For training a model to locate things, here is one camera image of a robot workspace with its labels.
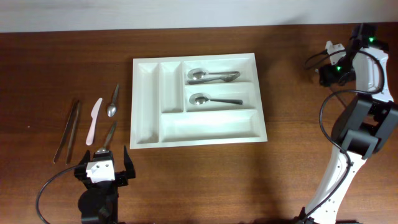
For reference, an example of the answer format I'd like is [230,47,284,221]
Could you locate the white plastic cutlery tray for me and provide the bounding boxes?
[129,53,267,149]

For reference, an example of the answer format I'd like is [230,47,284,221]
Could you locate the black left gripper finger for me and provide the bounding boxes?
[123,146,136,179]
[78,150,90,169]

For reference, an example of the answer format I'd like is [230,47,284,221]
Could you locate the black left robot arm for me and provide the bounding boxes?
[74,147,136,223]

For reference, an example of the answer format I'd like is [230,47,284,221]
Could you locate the large steel spoon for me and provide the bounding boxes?
[189,93,243,105]

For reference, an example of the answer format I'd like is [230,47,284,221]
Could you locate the small steel teaspoon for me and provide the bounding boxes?
[106,84,119,117]

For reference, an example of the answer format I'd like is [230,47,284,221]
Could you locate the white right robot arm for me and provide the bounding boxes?
[294,24,397,223]

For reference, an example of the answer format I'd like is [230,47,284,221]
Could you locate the steel dessert spoon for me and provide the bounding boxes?
[95,121,118,154]

